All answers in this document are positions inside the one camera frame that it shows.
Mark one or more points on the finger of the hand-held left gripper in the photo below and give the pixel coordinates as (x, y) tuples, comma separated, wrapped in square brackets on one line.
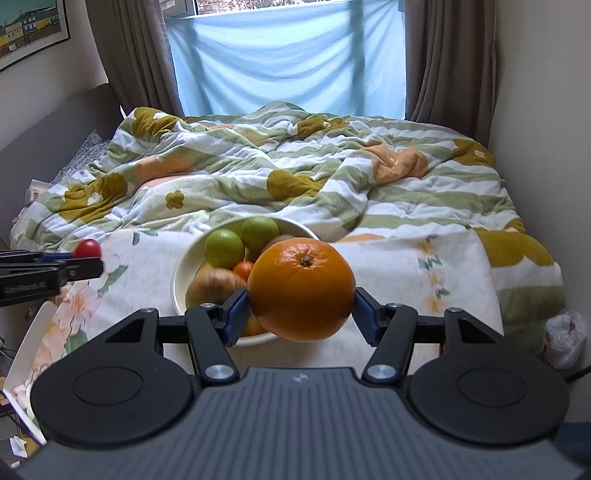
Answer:
[(27, 256), (78, 268)]

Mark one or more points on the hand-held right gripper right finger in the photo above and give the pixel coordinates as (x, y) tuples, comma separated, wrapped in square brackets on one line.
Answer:
[(364, 316)]

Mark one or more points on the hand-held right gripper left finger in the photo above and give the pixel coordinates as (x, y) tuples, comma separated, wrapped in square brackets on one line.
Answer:
[(238, 318)]

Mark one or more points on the red tomato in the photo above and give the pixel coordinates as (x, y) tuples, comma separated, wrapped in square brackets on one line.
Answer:
[(87, 248)]

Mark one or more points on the large yellow apple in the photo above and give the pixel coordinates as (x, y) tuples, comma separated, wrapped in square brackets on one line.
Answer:
[(212, 286)]

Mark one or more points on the small tangerine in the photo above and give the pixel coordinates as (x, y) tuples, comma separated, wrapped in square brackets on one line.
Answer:
[(242, 271)]

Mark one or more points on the cream oval bowl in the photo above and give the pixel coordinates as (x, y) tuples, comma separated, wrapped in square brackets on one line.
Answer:
[(184, 281)]

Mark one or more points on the large orange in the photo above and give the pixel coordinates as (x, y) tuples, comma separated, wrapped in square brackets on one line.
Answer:
[(300, 290)]

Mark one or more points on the large green apple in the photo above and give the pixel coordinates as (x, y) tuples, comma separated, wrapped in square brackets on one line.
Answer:
[(224, 248)]

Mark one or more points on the floral tablecloth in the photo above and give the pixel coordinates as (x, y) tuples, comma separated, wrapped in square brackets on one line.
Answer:
[(415, 277)]

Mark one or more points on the small white box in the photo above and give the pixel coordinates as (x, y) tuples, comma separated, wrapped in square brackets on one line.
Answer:
[(38, 191)]

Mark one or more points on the small green apple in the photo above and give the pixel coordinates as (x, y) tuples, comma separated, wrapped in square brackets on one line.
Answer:
[(260, 230)]

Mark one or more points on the grey patterned pillow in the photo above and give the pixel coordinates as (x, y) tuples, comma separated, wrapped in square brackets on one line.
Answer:
[(83, 157)]

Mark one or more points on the grey headboard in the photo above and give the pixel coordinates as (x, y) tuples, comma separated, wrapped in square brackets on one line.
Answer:
[(41, 134)]

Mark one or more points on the green striped floral quilt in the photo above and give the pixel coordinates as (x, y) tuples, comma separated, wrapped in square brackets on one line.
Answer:
[(323, 184)]

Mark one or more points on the white paper scrap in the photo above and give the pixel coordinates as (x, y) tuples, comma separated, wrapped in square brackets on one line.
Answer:
[(18, 446)]

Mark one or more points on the white plastic bag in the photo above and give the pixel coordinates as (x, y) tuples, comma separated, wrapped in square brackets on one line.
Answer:
[(565, 339)]

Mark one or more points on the brown curtain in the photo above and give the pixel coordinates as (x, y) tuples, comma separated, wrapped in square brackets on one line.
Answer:
[(448, 60), (134, 55)]

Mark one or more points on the light blue window sheet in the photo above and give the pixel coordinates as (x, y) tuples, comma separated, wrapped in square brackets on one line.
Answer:
[(286, 60)]

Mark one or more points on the wall poster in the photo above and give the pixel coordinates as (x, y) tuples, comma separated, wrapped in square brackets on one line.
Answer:
[(27, 27)]

